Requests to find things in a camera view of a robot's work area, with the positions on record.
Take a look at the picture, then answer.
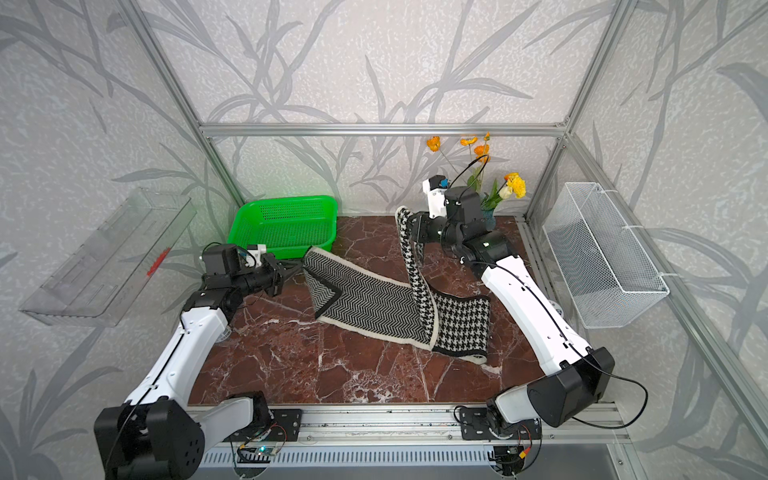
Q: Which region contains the black white patterned scarf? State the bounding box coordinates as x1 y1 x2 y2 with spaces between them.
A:
302 206 491 364

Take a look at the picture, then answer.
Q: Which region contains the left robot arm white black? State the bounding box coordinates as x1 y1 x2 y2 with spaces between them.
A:
94 242 301 479

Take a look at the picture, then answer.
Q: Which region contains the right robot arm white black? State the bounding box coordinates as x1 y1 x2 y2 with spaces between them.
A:
406 175 615 430

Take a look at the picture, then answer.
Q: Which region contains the green plastic basket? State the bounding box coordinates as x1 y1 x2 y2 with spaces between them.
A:
228 195 338 260

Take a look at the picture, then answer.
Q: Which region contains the blue glass vase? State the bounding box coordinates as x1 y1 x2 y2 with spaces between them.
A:
482 209 496 231

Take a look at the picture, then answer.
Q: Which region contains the artificial flowers bouquet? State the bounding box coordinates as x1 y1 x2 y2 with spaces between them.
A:
424 132 528 212

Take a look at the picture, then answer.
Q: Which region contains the red item in tray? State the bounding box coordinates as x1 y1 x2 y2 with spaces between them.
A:
147 247 171 277

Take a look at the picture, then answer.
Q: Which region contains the small tin can right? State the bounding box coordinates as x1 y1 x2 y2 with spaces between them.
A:
550 301 566 318

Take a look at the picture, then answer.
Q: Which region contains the left circuit board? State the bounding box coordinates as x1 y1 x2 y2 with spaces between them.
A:
235 445 281 464

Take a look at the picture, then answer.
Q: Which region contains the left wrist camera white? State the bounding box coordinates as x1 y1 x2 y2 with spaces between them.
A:
245 244 267 267

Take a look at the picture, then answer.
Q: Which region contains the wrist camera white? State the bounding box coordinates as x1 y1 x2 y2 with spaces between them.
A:
245 244 267 267
422 174 450 218

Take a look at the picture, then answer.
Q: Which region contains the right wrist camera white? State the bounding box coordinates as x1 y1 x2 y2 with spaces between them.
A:
422 174 450 218

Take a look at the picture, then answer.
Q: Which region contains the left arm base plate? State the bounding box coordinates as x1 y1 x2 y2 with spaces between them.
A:
225 408 303 444

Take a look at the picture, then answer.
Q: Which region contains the clear plastic wall tray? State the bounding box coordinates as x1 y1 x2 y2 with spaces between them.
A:
19 188 196 327

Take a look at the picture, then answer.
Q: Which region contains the aluminium front rail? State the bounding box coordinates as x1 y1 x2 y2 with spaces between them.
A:
124 403 631 448

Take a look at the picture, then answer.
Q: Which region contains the white wire mesh basket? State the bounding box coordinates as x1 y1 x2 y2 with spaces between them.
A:
543 182 669 329

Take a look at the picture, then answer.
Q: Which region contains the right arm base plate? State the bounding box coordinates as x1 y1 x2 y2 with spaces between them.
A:
453 405 542 442

